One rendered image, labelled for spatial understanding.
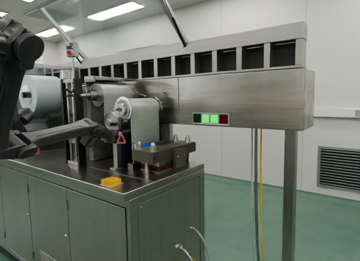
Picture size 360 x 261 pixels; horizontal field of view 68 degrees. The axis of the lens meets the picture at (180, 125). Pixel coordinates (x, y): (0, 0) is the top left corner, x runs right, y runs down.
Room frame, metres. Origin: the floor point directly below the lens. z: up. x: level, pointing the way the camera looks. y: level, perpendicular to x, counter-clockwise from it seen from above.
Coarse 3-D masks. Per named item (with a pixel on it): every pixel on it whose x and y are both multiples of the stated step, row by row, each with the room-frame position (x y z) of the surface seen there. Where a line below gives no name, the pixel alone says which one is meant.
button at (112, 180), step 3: (108, 177) 1.28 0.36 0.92; (111, 177) 1.28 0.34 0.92; (114, 177) 1.28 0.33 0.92; (117, 177) 1.28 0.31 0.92; (102, 180) 1.24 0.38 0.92; (105, 180) 1.23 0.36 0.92; (108, 180) 1.23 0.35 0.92; (111, 180) 1.23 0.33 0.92; (114, 180) 1.23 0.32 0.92; (117, 180) 1.24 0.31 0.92; (120, 180) 1.26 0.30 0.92; (102, 183) 1.24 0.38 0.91; (105, 183) 1.23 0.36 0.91; (108, 183) 1.21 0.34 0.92; (111, 183) 1.22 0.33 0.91; (114, 183) 1.23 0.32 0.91; (117, 183) 1.24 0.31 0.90
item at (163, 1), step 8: (48, 0) 1.94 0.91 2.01; (56, 0) 1.91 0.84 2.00; (160, 0) 1.54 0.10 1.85; (40, 8) 2.05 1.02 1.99; (168, 8) 1.55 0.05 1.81; (48, 16) 2.10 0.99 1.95; (168, 16) 1.60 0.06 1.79; (176, 24) 1.60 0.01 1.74; (176, 32) 1.67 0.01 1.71; (64, 40) 2.24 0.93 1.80; (184, 40) 1.69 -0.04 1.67; (144, 48) 1.92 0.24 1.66; (96, 56) 2.26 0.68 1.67
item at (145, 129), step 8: (136, 120) 1.53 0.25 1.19; (144, 120) 1.59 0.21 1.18; (152, 120) 1.64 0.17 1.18; (136, 128) 1.53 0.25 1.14; (144, 128) 1.58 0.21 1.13; (152, 128) 1.64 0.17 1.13; (136, 136) 1.53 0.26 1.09; (144, 136) 1.58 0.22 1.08; (152, 136) 1.64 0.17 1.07; (136, 144) 1.53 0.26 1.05
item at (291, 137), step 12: (288, 132) 1.45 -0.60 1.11; (288, 144) 1.45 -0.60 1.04; (288, 156) 1.45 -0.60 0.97; (288, 168) 1.45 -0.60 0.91; (288, 180) 1.45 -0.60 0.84; (288, 192) 1.44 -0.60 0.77; (288, 204) 1.44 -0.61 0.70; (288, 216) 1.44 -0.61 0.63; (288, 228) 1.44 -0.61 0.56; (288, 240) 1.44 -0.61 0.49; (288, 252) 1.44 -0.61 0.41
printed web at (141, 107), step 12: (96, 84) 1.70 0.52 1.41; (108, 84) 1.74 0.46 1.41; (108, 96) 1.67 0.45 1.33; (120, 96) 1.75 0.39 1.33; (96, 108) 1.77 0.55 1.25; (108, 108) 1.67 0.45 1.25; (132, 108) 1.51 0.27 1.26; (144, 108) 1.59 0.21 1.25; (156, 108) 1.67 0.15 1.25; (96, 120) 1.77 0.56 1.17; (96, 144) 1.76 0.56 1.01; (108, 144) 1.84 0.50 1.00; (96, 156) 1.76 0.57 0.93; (108, 156) 1.83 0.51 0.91
